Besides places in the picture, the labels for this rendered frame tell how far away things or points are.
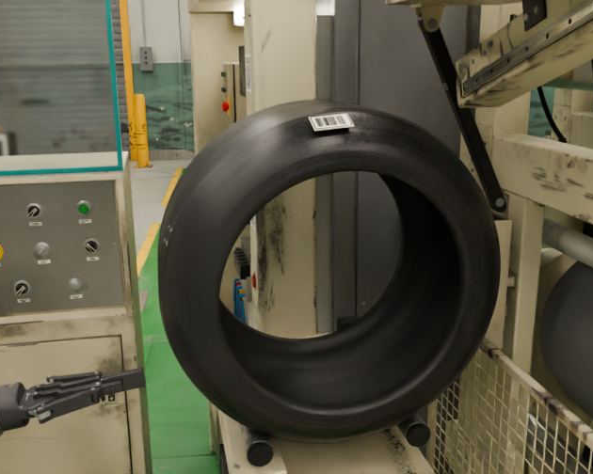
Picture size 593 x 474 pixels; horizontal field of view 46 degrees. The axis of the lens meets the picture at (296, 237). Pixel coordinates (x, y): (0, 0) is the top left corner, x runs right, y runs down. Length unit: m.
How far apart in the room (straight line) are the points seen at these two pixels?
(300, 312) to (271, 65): 0.53
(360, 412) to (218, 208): 0.42
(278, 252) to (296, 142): 0.48
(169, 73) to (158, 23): 0.71
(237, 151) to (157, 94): 9.37
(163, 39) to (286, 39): 8.99
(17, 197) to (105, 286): 0.31
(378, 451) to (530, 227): 0.58
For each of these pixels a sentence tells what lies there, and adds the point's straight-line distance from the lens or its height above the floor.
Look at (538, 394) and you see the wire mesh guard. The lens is 1.25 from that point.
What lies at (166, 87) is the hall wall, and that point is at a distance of 10.38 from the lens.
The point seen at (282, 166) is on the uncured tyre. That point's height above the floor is 1.39.
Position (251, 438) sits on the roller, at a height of 0.92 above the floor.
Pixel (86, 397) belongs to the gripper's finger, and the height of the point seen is 1.01.
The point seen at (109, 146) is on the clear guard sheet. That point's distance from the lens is 1.78.
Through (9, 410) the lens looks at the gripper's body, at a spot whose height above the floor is 1.00.
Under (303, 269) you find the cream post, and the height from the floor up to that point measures 1.10.
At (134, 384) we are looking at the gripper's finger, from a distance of 1.23.
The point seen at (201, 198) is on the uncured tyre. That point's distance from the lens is 1.04.
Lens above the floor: 1.55
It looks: 15 degrees down
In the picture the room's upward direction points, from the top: 1 degrees counter-clockwise
